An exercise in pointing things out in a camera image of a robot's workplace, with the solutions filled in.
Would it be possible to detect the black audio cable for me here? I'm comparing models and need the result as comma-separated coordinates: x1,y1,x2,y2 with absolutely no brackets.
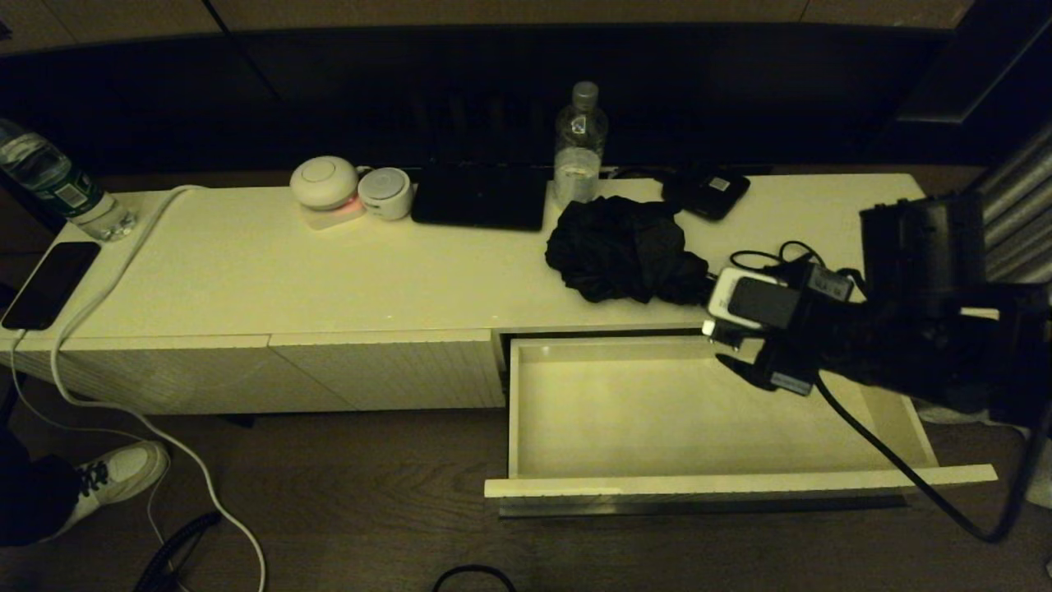
730,240,864,289

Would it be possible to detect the white drawer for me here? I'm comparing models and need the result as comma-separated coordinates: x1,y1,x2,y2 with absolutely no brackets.
483,331,999,519

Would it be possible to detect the black folding umbrella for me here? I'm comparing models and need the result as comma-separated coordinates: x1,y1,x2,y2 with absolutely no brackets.
544,195,717,305

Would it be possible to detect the white low cabinet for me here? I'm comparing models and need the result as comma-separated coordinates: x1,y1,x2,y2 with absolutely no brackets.
0,173,1010,416

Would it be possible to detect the small black router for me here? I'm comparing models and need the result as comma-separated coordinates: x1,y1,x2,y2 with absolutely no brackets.
662,168,751,221

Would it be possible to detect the grey curtain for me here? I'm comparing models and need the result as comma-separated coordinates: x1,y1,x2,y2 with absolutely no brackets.
916,123,1052,511

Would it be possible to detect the clear water bottle grey cap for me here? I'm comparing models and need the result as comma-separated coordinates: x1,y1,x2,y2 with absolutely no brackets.
552,81,610,208

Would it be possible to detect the black flat set-top box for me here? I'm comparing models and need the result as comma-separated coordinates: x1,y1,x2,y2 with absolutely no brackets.
411,163,548,233

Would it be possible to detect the small white round speaker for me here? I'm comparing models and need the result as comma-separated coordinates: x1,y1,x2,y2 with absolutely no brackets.
358,168,414,222

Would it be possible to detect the large white round lamp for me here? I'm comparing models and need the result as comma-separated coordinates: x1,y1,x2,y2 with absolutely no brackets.
289,156,367,231

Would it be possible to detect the white sneaker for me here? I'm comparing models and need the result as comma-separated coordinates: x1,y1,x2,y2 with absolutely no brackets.
51,440,171,539

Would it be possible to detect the black smartphone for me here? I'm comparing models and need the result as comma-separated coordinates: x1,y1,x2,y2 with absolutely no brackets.
2,242,102,332

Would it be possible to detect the water bottle green label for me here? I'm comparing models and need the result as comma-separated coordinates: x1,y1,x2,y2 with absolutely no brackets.
0,119,139,243

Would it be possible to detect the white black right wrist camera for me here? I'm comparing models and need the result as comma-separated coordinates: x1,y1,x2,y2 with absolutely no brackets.
701,266,802,346

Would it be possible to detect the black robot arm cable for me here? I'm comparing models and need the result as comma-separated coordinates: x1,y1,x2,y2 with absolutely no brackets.
814,374,1052,545

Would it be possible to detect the black looped floor cable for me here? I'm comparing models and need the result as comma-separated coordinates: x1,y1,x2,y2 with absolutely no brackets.
431,564,517,592

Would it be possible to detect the black coiled cable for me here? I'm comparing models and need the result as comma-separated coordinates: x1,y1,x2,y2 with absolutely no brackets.
134,511,224,592

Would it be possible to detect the thick white power cord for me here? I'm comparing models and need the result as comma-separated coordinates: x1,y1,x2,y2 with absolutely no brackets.
51,186,269,592

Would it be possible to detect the thin white charging cable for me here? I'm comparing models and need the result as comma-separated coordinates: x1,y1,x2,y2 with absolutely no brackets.
8,329,190,592

